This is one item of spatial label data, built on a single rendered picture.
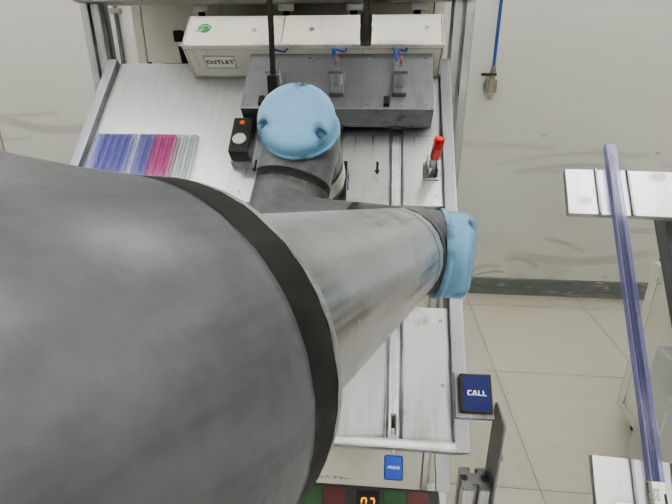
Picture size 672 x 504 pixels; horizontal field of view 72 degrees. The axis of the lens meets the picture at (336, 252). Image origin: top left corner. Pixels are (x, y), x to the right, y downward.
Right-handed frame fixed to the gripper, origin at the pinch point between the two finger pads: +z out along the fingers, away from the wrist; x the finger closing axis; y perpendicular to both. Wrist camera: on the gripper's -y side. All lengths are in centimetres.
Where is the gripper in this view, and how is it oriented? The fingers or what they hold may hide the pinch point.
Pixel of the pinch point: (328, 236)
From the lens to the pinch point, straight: 76.1
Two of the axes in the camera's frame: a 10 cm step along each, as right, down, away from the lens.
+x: -10.0, -0.3, 0.8
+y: 0.5, -9.7, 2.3
